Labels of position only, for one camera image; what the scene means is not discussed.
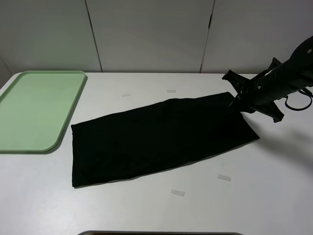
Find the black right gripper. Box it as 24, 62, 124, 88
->
222, 57, 284, 122

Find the black short sleeve t-shirt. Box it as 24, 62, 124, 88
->
71, 92, 259, 188

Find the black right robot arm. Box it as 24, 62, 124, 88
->
223, 37, 313, 122

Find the light green plastic tray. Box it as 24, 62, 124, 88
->
0, 71, 87, 153

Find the clear tape piece lower right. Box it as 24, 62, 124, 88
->
218, 174, 231, 182

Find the clear tape piece lower centre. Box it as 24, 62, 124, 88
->
171, 189, 185, 197

